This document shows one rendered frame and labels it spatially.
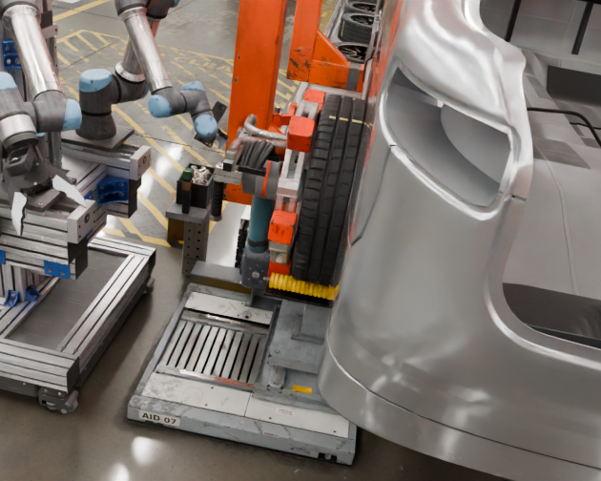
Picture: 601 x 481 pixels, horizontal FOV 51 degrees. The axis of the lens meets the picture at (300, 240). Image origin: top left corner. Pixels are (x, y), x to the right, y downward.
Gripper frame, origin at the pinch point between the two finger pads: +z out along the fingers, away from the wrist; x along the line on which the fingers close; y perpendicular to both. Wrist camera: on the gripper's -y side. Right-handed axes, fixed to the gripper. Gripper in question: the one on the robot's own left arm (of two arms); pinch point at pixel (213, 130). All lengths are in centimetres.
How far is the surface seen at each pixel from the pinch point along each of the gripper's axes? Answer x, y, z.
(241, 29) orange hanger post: -8.4, -37.4, -11.2
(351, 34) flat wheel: 40, -182, 406
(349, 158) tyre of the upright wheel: 45, -10, -65
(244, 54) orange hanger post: -3.2, -30.4, -7.3
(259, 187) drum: 26.5, 10.8, -35.5
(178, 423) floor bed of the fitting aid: 44, 99, -31
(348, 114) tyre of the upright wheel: 39, -23, -55
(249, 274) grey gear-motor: 42, 44, 10
